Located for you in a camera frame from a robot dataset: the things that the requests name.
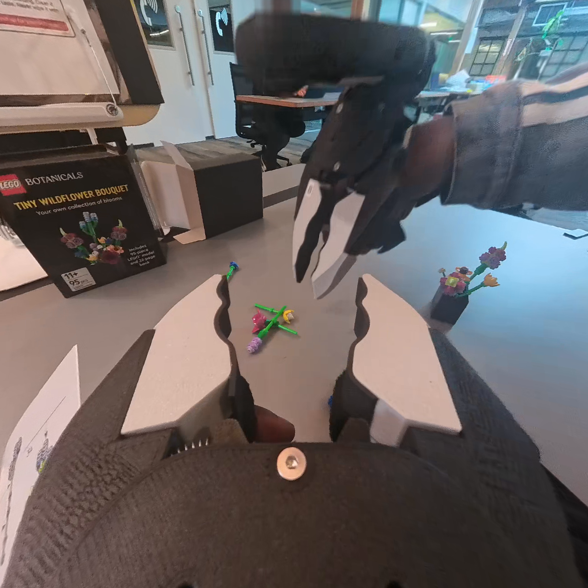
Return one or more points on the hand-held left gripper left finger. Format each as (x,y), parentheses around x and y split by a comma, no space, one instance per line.
(183,367)

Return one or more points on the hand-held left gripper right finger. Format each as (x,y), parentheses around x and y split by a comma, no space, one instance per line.
(395,367)

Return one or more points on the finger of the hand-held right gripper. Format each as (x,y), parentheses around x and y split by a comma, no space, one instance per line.
(305,216)
(340,234)

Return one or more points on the black lego vase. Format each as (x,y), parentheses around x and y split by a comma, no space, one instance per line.
(448,307)

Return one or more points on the pink purple lego flower spike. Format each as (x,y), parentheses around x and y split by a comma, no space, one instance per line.
(452,284)
(492,257)

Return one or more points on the orange lego sunflower stem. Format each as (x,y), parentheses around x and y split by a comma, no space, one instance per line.
(463,271)

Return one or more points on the orange flower with stem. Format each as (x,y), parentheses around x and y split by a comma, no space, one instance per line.
(490,280)

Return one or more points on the person's right forearm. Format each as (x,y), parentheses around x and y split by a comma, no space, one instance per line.
(514,147)

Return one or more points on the yellow lego tulip stem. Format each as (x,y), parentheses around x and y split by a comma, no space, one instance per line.
(288,315)

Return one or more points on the lego instruction booklet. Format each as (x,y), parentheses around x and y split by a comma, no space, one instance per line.
(46,422)

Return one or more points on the black lego set box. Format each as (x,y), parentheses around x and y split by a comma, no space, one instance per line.
(46,220)

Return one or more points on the person's left hand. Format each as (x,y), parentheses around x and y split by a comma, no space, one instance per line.
(273,425)

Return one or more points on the open black carton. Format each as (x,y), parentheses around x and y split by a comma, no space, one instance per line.
(229,193)

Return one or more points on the wood edged desk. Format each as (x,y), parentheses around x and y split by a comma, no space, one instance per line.
(275,99)

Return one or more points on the black office chair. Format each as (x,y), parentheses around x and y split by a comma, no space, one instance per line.
(257,119)

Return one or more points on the black board with notice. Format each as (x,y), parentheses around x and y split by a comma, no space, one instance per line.
(46,69)

